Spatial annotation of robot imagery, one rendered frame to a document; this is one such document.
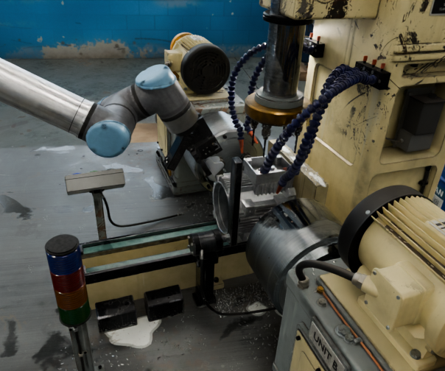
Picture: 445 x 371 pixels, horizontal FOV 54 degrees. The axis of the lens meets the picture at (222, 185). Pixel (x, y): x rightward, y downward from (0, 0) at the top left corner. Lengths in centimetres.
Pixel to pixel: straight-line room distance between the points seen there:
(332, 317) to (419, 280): 19
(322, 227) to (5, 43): 630
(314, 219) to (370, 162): 27
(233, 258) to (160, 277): 22
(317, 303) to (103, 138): 56
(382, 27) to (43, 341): 114
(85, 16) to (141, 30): 76
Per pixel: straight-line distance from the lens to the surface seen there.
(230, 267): 133
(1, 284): 146
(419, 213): 74
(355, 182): 125
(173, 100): 110
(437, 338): 68
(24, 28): 686
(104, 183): 134
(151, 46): 674
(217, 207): 135
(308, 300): 82
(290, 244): 97
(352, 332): 78
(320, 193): 120
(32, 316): 133
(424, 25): 114
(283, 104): 112
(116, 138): 99
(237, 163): 103
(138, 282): 126
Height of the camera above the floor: 173
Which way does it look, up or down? 31 degrees down
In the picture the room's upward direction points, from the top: 3 degrees clockwise
